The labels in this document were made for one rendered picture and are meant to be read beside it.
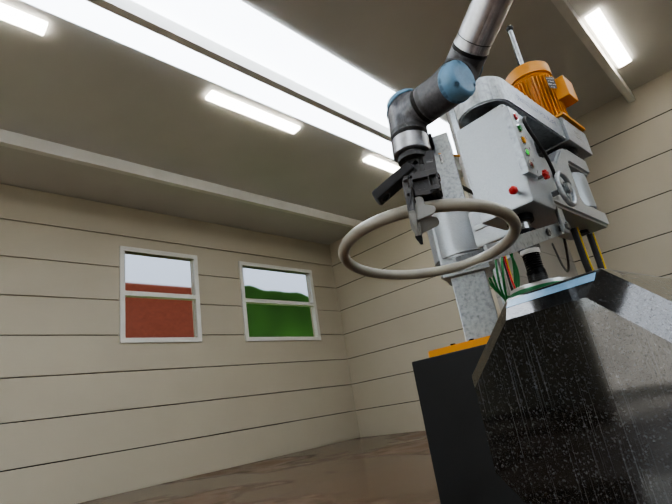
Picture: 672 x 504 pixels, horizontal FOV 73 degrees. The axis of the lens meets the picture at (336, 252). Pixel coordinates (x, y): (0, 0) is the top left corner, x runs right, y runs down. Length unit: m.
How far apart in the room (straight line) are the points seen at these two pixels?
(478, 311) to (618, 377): 1.23
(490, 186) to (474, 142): 0.20
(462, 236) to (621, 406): 1.39
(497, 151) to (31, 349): 5.99
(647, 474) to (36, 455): 6.15
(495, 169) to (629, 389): 0.87
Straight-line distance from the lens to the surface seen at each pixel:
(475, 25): 1.19
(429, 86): 1.12
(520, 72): 2.76
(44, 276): 7.06
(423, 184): 1.07
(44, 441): 6.73
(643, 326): 1.48
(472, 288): 2.64
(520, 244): 1.64
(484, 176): 1.88
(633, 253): 7.12
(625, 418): 1.53
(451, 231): 2.65
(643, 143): 7.42
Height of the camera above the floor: 0.55
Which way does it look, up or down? 19 degrees up
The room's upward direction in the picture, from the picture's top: 9 degrees counter-clockwise
